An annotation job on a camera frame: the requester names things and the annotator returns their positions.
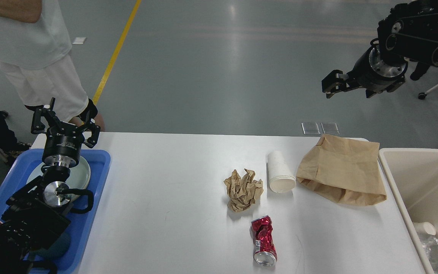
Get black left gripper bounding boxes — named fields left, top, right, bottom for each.
left=30, top=97, right=101, bottom=168

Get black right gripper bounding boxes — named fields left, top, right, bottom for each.
left=321, top=46, right=408, bottom=99

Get light green plate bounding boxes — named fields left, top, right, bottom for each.
left=26, top=155, right=91, bottom=207

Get brown paper bag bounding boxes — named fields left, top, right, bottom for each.
left=296, top=134, right=387, bottom=206

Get white paper cup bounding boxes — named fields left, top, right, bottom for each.
left=267, top=151, right=297, bottom=194

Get dark teal mug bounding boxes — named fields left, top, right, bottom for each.
left=27, top=232, right=71, bottom=261

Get brown paper ball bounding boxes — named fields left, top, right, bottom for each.
left=224, top=169, right=263, bottom=213

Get crushed red soda can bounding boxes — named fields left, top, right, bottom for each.
left=251, top=215, right=278, bottom=266

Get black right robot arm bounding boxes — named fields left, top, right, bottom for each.
left=322, top=0, right=438, bottom=99

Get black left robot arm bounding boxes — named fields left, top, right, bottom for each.
left=0, top=98, right=100, bottom=274

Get blue plastic tray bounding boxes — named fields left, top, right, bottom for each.
left=0, top=149, right=111, bottom=274

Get metal floor plates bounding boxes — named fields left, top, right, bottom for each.
left=301, top=122, right=340, bottom=135

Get person in white shorts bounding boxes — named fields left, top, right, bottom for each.
left=0, top=0, right=105, bottom=131

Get beige plastic bin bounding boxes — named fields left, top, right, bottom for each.
left=379, top=148, right=438, bottom=274

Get white cup in bin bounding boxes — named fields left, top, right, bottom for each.
left=413, top=222, right=437, bottom=236

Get clear plastic bottle in bin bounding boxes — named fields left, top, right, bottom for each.
left=418, top=233, right=438, bottom=274

